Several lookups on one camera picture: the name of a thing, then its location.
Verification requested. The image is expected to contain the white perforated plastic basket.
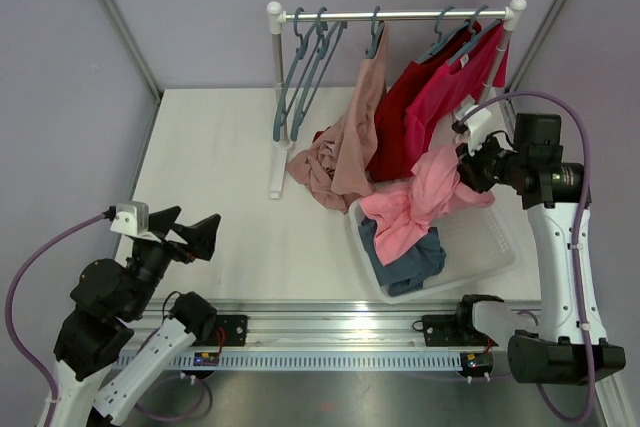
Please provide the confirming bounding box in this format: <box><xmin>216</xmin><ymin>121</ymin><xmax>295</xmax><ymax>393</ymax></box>
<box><xmin>346</xmin><ymin>202</ymin><xmax>521</xmax><ymax>305</ymax></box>

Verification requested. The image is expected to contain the white slotted cable duct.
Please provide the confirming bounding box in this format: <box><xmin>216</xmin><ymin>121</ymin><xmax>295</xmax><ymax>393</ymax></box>
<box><xmin>165</xmin><ymin>351</ymin><xmax>462</xmax><ymax>372</ymax></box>

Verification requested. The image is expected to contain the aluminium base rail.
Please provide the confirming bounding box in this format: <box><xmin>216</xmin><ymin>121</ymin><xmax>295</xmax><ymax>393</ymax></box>
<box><xmin>124</xmin><ymin>298</ymin><xmax>612</xmax><ymax>351</ymax></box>

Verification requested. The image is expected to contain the teal hanger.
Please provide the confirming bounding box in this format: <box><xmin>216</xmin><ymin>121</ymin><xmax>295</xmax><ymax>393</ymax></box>
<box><xmin>416</xmin><ymin>5</ymin><xmax>474</xmax><ymax>64</ymax></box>
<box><xmin>290</xmin><ymin>21</ymin><xmax>348</xmax><ymax>142</ymax></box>
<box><xmin>365</xmin><ymin>6</ymin><xmax>385</xmax><ymax>59</ymax></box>
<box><xmin>448</xmin><ymin>4</ymin><xmax>502</xmax><ymax>65</ymax></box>
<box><xmin>268</xmin><ymin>2</ymin><xmax>326</xmax><ymax>143</ymax></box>

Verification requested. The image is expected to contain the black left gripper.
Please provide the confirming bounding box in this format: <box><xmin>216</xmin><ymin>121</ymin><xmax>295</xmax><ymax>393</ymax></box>
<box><xmin>125</xmin><ymin>206</ymin><xmax>221</xmax><ymax>318</ymax></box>

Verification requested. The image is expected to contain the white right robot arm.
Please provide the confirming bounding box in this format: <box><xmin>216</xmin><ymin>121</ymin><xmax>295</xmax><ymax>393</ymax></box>
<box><xmin>453</xmin><ymin>114</ymin><xmax>626</xmax><ymax>385</ymax></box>

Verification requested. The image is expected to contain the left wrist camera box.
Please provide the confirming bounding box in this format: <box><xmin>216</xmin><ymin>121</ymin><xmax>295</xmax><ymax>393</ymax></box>
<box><xmin>110</xmin><ymin>201</ymin><xmax>159</xmax><ymax>241</ymax></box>

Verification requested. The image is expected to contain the light pink t shirt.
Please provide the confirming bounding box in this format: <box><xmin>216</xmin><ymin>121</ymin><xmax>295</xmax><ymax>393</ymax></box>
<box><xmin>360</xmin><ymin>144</ymin><xmax>495</xmax><ymax>266</ymax></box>

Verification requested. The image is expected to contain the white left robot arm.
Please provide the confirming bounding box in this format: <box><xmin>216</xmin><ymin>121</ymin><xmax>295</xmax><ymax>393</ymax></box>
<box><xmin>39</xmin><ymin>202</ymin><xmax>221</xmax><ymax>426</ymax></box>

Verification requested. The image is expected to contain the blue-grey t shirt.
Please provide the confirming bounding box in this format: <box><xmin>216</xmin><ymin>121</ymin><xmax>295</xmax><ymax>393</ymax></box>
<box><xmin>358</xmin><ymin>217</ymin><xmax>446</xmax><ymax>297</ymax></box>

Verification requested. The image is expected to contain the beige pink t shirt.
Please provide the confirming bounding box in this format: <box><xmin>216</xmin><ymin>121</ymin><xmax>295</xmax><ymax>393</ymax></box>
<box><xmin>286</xmin><ymin>27</ymin><xmax>390</xmax><ymax>213</ymax></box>

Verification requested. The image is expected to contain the dark red t shirt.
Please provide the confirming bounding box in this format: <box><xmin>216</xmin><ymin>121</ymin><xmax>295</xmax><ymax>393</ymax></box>
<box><xmin>367</xmin><ymin>27</ymin><xmax>472</xmax><ymax>183</ymax></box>

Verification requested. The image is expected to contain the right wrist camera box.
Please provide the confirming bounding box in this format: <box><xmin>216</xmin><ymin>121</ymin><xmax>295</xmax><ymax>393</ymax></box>
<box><xmin>452</xmin><ymin>96</ymin><xmax>492</xmax><ymax>156</ymax></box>

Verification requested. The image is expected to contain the magenta t shirt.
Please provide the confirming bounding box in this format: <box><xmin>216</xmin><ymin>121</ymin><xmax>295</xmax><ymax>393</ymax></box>
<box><xmin>403</xmin><ymin>22</ymin><xmax>503</xmax><ymax>176</ymax></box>

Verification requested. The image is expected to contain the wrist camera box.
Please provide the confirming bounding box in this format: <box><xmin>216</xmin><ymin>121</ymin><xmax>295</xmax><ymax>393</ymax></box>
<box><xmin>110</xmin><ymin>201</ymin><xmax>159</xmax><ymax>241</ymax></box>
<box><xmin>452</xmin><ymin>96</ymin><xmax>492</xmax><ymax>156</ymax></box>

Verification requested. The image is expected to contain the metal clothes rack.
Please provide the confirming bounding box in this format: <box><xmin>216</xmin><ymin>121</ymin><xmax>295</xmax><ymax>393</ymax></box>
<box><xmin>267</xmin><ymin>0</ymin><xmax>527</xmax><ymax>199</ymax></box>

